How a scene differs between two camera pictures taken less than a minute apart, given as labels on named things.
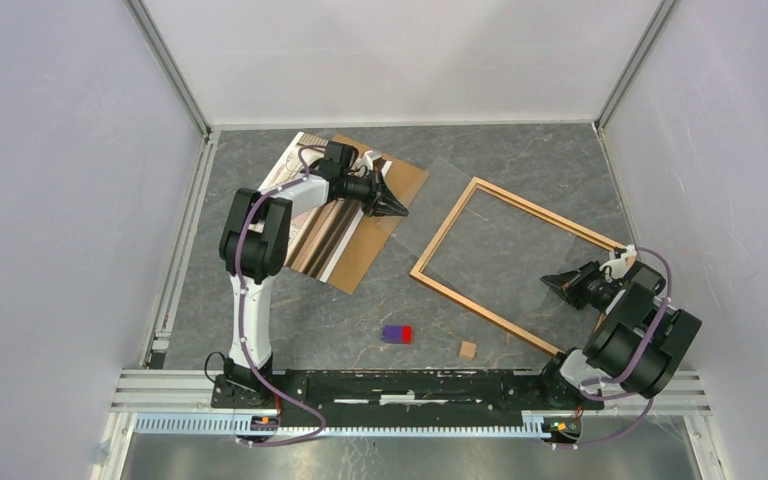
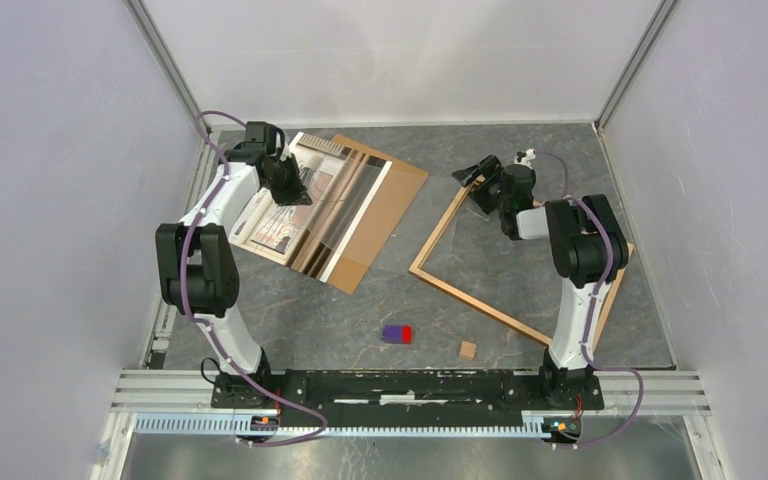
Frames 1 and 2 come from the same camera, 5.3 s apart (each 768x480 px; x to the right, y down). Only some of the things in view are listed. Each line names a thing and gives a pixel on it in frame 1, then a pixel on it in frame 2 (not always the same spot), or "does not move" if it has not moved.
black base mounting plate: x=402 y=398 does not move
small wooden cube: x=467 y=350 does not move
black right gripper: x=570 y=282 → x=465 y=175
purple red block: x=397 y=334 does not move
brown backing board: x=398 y=184 does not move
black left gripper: x=373 y=206 → x=296 y=195
